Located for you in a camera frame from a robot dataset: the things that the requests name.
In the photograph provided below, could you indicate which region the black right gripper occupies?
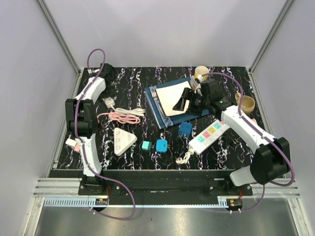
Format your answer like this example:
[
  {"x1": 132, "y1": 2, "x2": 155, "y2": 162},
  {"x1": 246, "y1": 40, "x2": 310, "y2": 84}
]
[{"x1": 173, "y1": 88, "x2": 210, "y2": 117}]

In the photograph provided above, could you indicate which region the dark blue cube adapter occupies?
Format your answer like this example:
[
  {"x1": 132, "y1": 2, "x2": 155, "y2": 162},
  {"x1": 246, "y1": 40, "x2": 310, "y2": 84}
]
[{"x1": 178, "y1": 121, "x2": 192, "y2": 138}]

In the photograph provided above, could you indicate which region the white multicolour power strip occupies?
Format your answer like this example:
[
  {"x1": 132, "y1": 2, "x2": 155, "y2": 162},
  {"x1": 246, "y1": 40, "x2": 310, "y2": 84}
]
[{"x1": 189, "y1": 119, "x2": 230, "y2": 154}]

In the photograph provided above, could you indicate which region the white triangular power strip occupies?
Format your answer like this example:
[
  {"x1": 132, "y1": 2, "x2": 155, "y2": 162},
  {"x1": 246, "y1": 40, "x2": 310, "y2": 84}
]
[{"x1": 114, "y1": 128, "x2": 137, "y2": 156}]

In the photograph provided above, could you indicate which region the light blue plug adapter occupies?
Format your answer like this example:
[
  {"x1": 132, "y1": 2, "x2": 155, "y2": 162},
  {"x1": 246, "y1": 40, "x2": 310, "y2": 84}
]
[{"x1": 156, "y1": 139, "x2": 168, "y2": 153}]

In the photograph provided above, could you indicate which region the teal small plug adapter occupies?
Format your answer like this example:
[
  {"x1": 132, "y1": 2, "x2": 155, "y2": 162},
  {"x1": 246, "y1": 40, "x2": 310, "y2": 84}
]
[{"x1": 141, "y1": 141, "x2": 152, "y2": 151}]

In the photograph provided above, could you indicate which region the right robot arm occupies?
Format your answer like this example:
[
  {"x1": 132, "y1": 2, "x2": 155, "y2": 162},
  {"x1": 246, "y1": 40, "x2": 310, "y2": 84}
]
[{"x1": 173, "y1": 79, "x2": 293, "y2": 195}]

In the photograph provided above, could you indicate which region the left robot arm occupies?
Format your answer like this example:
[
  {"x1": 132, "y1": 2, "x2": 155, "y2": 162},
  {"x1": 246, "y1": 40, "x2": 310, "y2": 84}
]
[{"x1": 65, "y1": 63, "x2": 114, "y2": 195}]

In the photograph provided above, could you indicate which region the white power strip yellow plug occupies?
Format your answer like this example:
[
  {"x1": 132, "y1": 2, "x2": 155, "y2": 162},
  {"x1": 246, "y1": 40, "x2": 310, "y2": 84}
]
[{"x1": 102, "y1": 97, "x2": 115, "y2": 111}]

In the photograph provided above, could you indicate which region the white plug adapter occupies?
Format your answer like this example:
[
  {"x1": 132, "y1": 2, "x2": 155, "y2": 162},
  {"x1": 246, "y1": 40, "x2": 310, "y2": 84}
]
[{"x1": 65, "y1": 138, "x2": 77, "y2": 148}]

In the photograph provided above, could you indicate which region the white square plate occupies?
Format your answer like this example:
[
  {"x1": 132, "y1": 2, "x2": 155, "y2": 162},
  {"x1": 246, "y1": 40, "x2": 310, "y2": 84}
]
[{"x1": 156, "y1": 81, "x2": 191, "y2": 117}]

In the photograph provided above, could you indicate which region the yellow mug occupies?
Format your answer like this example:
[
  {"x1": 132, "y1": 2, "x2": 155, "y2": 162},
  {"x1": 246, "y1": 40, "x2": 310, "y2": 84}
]
[{"x1": 194, "y1": 66, "x2": 209, "y2": 79}]

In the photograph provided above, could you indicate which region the silver fork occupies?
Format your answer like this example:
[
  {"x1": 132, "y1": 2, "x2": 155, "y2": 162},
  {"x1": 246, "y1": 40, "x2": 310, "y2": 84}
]
[{"x1": 151, "y1": 89, "x2": 158, "y2": 101}]

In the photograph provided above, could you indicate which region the dark blue placemat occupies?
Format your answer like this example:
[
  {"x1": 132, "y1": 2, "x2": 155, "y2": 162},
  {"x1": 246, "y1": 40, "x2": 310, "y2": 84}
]
[{"x1": 144, "y1": 77, "x2": 209, "y2": 129}]

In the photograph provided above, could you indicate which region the beige ceramic mug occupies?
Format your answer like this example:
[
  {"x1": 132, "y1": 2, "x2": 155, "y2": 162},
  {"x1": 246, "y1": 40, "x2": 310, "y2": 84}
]
[{"x1": 235, "y1": 92, "x2": 255, "y2": 115}]

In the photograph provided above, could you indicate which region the pink power strip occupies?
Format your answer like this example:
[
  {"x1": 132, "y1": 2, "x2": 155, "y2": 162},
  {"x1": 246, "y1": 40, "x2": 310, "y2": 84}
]
[{"x1": 74, "y1": 144, "x2": 80, "y2": 153}]

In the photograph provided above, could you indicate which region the pink coiled cable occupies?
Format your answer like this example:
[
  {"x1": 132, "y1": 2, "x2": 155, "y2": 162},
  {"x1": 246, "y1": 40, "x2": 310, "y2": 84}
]
[{"x1": 97, "y1": 112, "x2": 141, "y2": 125}]

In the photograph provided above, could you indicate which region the white coiled cable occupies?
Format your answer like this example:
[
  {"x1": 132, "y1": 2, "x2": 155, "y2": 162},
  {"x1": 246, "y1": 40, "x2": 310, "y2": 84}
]
[{"x1": 115, "y1": 107, "x2": 146, "y2": 117}]

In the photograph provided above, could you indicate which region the white knotted cord with plug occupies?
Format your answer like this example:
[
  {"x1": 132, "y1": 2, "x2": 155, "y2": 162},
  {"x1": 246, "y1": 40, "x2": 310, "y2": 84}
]
[{"x1": 175, "y1": 150, "x2": 197, "y2": 165}]

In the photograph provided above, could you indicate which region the black mounting base rail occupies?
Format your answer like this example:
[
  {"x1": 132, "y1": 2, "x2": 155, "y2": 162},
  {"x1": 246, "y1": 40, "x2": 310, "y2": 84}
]
[{"x1": 78, "y1": 169, "x2": 253, "y2": 197}]

